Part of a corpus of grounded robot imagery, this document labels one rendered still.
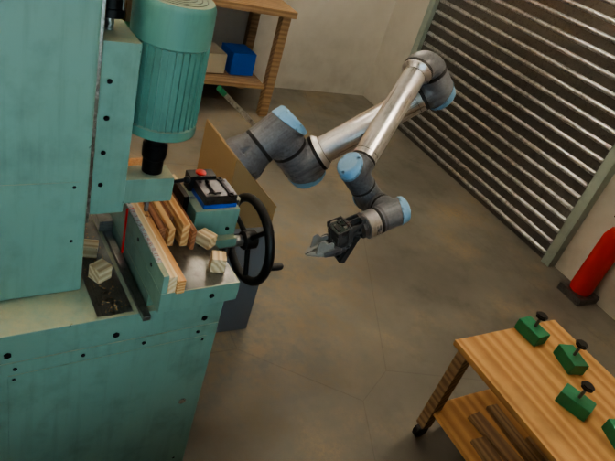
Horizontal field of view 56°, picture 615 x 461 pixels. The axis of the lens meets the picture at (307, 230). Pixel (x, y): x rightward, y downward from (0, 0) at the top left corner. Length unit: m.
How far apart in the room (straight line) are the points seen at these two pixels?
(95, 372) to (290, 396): 1.07
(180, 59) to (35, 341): 0.71
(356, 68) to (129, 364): 4.52
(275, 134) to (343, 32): 3.40
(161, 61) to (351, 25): 4.31
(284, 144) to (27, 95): 1.18
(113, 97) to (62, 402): 0.79
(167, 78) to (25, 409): 0.88
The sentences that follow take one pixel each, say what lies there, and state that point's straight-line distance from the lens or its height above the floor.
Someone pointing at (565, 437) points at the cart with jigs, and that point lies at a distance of 2.14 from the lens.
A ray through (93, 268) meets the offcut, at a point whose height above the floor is 0.84.
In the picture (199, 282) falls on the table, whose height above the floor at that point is 0.90.
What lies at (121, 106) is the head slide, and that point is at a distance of 1.32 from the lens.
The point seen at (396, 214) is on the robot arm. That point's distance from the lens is 1.85.
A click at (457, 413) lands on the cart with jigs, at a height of 0.18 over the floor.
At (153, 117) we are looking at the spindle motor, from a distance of 1.34.
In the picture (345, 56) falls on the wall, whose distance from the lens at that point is 5.62.
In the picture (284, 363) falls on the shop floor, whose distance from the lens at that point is 2.57.
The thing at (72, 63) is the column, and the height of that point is 1.38.
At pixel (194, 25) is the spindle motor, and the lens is 1.28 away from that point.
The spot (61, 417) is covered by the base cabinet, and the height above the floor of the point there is 0.47.
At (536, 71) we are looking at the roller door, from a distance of 4.36.
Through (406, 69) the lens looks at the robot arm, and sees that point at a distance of 2.16.
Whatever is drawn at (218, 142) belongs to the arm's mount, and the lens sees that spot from 2.24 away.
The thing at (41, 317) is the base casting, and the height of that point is 0.80.
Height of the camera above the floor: 1.83
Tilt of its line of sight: 32 degrees down
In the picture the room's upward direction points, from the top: 19 degrees clockwise
